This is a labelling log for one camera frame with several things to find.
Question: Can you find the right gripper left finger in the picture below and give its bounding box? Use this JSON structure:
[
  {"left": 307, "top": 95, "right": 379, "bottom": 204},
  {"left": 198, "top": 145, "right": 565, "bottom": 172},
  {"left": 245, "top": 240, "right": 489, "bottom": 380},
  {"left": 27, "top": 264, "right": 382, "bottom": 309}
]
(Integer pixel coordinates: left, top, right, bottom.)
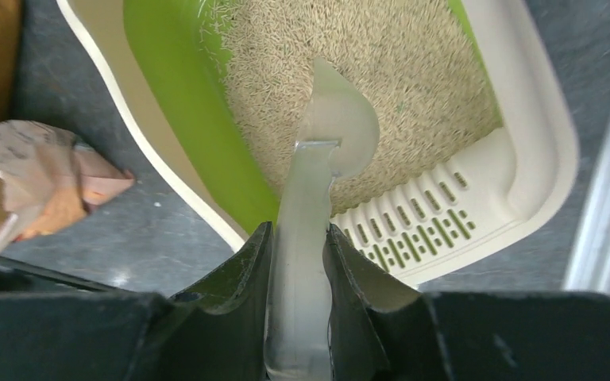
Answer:
[{"left": 0, "top": 222, "right": 273, "bottom": 380}]

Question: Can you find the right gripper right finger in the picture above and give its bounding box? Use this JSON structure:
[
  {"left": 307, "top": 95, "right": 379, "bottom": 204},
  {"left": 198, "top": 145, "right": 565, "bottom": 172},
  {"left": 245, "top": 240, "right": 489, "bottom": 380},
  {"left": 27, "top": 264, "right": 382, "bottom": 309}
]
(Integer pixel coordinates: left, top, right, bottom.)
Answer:
[{"left": 323, "top": 226, "right": 610, "bottom": 380}]

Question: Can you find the pink cat litter bag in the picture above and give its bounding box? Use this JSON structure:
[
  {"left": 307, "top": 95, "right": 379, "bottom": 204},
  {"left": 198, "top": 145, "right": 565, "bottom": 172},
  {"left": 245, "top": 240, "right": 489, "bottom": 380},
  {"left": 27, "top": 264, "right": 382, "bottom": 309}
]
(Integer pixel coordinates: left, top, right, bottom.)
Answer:
[{"left": 0, "top": 120, "right": 134, "bottom": 252}]

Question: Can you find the clear plastic litter scoop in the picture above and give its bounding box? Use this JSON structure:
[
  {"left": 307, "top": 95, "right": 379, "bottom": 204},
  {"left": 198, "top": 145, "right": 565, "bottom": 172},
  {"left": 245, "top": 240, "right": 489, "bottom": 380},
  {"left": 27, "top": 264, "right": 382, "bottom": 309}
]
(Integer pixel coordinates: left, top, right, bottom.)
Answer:
[{"left": 264, "top": 58, "right": 380, "bottom": 380}]

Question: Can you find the beige green litter box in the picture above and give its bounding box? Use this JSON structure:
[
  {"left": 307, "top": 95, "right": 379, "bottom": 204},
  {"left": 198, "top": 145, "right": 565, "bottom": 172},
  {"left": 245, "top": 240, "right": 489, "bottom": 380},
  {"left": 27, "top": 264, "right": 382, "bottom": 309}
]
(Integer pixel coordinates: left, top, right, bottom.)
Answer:
[{"left": 58, "top": 1, "right": 578, "bottom": 286}]

